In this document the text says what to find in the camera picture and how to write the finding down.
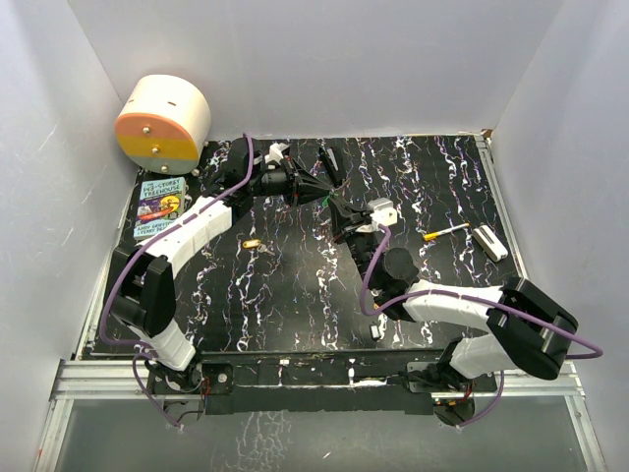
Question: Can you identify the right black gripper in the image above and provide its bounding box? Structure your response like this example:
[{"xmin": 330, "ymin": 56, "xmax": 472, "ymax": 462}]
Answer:
[{"xmin": 331, "ymin": 195, "xmax": 382, "ymax": 289}]

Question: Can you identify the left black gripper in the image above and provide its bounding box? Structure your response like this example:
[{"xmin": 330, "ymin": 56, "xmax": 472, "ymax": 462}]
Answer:
[{"xmin": 249, "ymin": 155, "xmax": 336, "ymax": 208}]

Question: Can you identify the yellow key tag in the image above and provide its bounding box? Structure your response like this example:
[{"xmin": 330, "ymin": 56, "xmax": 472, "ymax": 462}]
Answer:
[{"xmin": 242, "ymin": 239, "xmax": 274, "ymax": 256}]

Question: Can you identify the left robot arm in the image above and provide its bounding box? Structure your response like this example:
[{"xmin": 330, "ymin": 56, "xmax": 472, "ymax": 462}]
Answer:
[{"xmin": 100, "ymin": 137, "xmax": 346, "ymax": 392}]

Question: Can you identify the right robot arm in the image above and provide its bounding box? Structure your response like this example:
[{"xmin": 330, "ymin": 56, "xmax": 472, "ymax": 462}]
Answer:
[{"xmin": 327, "ymin": 196, "xmax": 578, "ymax": 390}]

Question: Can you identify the black stapler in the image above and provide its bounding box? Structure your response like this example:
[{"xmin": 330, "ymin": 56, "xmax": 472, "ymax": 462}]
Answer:
[{"xmin": 318, "ymin": 147, "xmax": 347, "ymax": 188}]

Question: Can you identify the white key tag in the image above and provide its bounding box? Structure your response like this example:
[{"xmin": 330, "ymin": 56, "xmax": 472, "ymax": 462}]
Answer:
[{"xmin": 370, "ymin": 322, "xmax": 383, "ymax": 342}]

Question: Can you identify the white grey eraser block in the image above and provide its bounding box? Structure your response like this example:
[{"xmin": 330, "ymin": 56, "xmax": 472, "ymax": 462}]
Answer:
[{"xmin": 472, "ymin": 225, "xmax": 508, "ymax": 263}]

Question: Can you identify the blue treehouse paperback book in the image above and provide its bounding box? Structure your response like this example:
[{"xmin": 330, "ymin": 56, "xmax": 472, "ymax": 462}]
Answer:
[{"xmin": 134, "ymin": 177, "xmax": 187, "ymax": 241}]

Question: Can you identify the round pastel drawer box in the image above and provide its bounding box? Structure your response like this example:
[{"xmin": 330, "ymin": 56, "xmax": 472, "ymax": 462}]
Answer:
[{"xmin": 114, "ymin": 74, "xmax": 211, "ymax": 175}]

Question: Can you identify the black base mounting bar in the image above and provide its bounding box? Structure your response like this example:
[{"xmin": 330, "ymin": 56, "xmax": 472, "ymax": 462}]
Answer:
[{"xmin": 147, "ymin": 349, "xmax": 497, "ymax": 415}]

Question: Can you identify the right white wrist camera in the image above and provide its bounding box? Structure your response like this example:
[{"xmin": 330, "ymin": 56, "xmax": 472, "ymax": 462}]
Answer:
[{"xmin": 368, "ymin": 198, "xmax": 398, "ymax": 230}]

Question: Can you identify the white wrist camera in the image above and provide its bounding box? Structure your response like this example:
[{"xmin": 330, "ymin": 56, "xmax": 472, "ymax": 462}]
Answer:
[
  {"xmin": 368, "ymin": 198, "xmax": 398, "ymax": 230},
  {"xmin": 264, "ymin": 143, "xmax": 290, "ymax": 163}
]

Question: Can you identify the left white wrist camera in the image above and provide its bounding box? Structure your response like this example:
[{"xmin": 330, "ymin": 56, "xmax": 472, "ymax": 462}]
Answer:
[{"xmin": 264, "ymin": 143, "xmax": 290, "ymax": 163}]

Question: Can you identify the aluminium frame rail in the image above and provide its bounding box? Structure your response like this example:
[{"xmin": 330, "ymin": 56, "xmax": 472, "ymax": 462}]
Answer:
[{"xmin": 34, "ymin": 356, "xmax": 606, "ymax": 471}]

